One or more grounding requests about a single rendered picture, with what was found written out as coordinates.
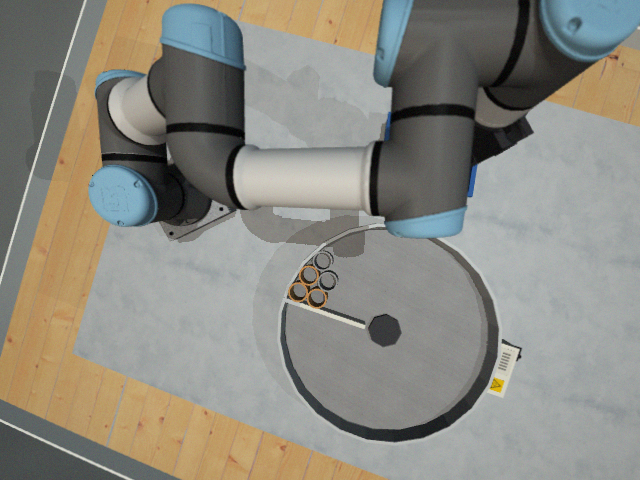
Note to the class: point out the grey round turntable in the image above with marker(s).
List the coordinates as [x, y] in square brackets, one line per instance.
[427, 347]

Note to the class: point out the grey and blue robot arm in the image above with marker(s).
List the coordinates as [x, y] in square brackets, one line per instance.
[439, 52]

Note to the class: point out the grey metal bushing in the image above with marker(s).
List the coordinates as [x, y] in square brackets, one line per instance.
[327, 289]
[315, 262]

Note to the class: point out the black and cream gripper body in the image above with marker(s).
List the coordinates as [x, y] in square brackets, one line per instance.
[491, 140]

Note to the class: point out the bronze bushing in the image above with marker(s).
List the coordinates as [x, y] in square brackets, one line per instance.
[302, 278]
[314, 304]
[293, 296]

